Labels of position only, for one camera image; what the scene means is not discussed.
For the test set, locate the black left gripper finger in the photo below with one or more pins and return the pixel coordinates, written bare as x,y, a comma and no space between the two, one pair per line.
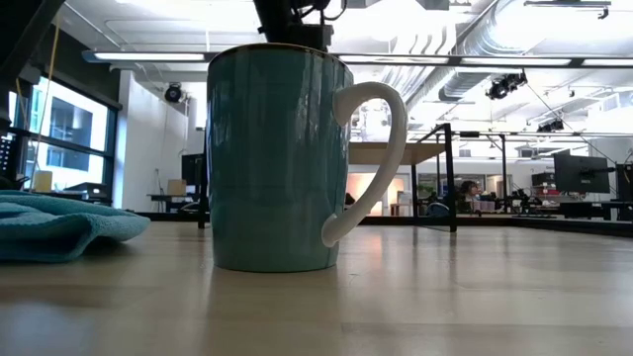
311,37

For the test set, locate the white mug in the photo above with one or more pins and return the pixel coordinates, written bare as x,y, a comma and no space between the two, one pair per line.
272,173

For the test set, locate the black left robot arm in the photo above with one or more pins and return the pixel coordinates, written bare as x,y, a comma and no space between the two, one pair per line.
20,29

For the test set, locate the black ceiling spotlight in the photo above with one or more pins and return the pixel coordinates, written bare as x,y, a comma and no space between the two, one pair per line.
173,93

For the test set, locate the long ceiling light bar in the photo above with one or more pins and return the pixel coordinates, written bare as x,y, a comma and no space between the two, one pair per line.
148,57

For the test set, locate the black computer monitor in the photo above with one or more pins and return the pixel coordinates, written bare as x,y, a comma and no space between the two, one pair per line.
581,173
193,170

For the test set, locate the cardboard box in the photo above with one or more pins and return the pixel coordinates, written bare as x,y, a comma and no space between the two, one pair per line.
176,188

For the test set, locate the black framed window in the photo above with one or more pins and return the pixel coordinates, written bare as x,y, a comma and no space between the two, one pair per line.
111,148

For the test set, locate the person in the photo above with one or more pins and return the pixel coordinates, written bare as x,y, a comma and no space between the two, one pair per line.
469,190

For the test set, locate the pale yellow container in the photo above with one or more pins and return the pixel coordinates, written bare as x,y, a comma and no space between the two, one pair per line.
42,181

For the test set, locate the teal cloth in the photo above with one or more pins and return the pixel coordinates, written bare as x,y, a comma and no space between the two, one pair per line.
59,227

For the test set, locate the silver ventilation duct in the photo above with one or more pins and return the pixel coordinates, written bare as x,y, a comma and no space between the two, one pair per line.
470,49

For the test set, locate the black ceiling camera cluster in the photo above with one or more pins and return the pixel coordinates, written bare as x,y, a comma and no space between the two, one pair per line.
504,86
550,126

